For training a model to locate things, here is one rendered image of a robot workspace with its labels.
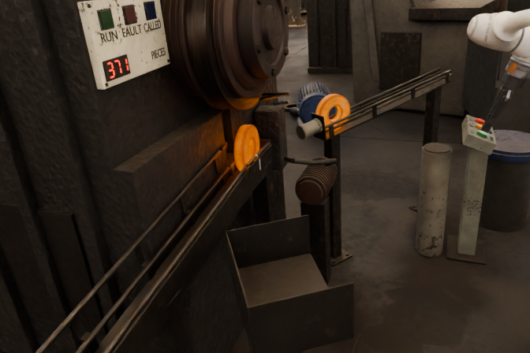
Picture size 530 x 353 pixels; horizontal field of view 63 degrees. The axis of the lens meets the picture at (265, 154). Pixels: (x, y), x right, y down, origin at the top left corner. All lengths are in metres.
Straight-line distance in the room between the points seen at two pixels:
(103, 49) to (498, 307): 1.67
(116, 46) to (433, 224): 1.54
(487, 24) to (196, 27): 1.01
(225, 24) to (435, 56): 2.88
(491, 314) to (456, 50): 2.36
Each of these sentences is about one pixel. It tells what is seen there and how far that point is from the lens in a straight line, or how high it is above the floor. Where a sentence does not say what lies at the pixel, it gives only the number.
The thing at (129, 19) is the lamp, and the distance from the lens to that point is 1.08.
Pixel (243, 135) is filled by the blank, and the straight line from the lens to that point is 1.36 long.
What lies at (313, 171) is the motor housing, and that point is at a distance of 1.70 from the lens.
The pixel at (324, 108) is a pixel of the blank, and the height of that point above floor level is 0.74.
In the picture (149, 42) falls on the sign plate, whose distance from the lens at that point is 1.14.
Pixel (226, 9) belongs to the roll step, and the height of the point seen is 1.19.
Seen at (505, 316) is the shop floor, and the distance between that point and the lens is 1.97.
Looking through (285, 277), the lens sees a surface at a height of 0.60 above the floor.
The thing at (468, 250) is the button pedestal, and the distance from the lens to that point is 2.21.
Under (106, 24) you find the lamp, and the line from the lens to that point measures 1.02.
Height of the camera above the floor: 1.27
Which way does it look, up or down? 23 degrees down
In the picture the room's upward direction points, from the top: 5 degrees counter-clockwise
